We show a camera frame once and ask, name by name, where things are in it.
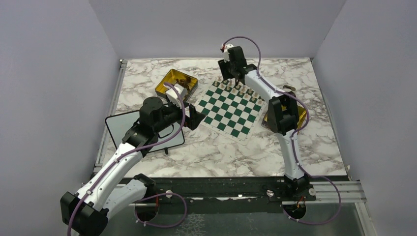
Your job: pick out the gold tin with light pieces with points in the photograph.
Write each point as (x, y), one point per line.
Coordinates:
(301, 119)

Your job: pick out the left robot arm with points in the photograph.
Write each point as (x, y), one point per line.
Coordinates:
(89, 210)

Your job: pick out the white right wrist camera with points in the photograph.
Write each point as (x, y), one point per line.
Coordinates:
(225, 53)

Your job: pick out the green white chess board mat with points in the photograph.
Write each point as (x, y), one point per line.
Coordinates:
(228, 115)

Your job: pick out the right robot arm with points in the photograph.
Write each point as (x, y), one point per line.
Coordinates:
(282, 117)

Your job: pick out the gold tin with dark pieces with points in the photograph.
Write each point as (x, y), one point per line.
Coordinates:
(171, 77)

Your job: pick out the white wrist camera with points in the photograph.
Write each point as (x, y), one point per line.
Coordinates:
(175, 94)
(225, 53)

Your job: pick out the pile of dark chess pieces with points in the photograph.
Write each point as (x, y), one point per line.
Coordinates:
(185, 83)

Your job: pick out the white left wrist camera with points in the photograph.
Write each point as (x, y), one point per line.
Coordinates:
(175, 94)

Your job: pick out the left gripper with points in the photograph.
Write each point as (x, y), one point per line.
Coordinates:
(195, 117)

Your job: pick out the beige stapler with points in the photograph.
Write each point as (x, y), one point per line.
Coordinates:
(289, 88)

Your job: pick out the aluminium rail right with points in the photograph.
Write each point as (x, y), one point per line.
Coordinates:
(325, 193)

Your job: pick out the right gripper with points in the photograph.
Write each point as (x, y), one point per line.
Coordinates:
(222, 65)

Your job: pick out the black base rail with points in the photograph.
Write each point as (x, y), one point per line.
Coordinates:
(219, 195)

